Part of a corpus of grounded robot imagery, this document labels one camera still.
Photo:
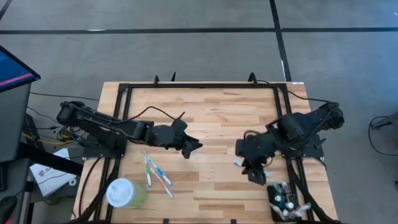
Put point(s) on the white box with label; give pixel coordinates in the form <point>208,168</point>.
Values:
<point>49,174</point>

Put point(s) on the black support beam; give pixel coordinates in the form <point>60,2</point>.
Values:
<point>46,158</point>

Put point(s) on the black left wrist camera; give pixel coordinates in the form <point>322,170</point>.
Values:
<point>179,125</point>

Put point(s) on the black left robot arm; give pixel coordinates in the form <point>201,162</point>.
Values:
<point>99,123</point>

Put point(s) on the grey stand leg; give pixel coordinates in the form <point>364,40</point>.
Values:
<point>388,119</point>

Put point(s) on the white tape roll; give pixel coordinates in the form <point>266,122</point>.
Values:
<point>70,182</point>

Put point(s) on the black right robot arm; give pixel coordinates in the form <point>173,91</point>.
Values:
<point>311,121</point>

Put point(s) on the monitor with blue screen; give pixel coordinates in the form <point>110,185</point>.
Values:
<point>12,71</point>

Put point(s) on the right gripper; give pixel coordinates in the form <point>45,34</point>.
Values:
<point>255,171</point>

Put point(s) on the orange white toothbrush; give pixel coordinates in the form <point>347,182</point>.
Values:
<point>276,210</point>
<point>163,183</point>

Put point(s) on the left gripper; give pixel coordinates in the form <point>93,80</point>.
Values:
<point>164,137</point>

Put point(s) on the green disinfecting wipes canister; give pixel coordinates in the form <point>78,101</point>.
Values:
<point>124,193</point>

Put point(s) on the purple white toothbrush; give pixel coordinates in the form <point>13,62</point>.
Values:
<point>300,211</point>

